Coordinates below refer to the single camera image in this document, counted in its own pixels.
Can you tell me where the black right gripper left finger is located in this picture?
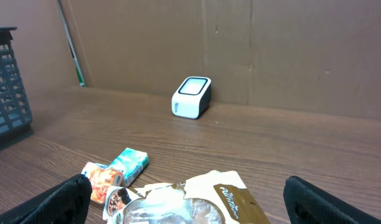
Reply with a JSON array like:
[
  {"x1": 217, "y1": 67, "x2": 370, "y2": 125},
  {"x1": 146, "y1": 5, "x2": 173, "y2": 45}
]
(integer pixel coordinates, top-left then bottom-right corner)
[{"x1": 0, "y1": 174, "x2": 92, "y2": 224}]

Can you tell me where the white barcode scanner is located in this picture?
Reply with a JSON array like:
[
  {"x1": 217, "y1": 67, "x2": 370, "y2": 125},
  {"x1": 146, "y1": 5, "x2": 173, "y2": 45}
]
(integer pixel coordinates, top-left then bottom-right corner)
[{"x1": 171, "y1": 77, "x2": 212, "y2": 119}]

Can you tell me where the teal tissue pack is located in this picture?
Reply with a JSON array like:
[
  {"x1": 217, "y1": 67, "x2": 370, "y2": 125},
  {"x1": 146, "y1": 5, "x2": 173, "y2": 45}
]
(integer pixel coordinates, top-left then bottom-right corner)
[{"x1": 108, "y1": 147, "x2": 149, "y2": 187}]

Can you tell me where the grey plastic mesh basket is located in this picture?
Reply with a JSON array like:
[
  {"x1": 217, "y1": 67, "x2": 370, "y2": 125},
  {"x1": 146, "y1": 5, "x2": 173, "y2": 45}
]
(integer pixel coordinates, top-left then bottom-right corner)
[{"x1": 0, "y1": 27, "x2": 32, "y2": 151}]

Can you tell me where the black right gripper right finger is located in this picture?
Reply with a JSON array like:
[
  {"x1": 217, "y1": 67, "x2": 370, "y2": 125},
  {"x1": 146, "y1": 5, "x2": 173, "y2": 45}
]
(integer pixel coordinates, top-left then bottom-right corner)
[{"x1": 283, "y1": 176, "x2": 381, "y2": 224}]

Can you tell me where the orange tissue pack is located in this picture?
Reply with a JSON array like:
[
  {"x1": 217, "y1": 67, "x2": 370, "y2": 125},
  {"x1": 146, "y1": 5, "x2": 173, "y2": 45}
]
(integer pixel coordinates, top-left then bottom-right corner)
[{"x1": 81, "y1": 162, "x2": 123, "y2": 204}]

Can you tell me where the brown snack pouch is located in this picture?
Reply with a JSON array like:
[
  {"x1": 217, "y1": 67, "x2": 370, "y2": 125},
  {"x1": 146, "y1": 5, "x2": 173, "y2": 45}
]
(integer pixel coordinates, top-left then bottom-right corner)
[{"x1": 103, "y1": 170, "x2": 269, "y2": 224}]

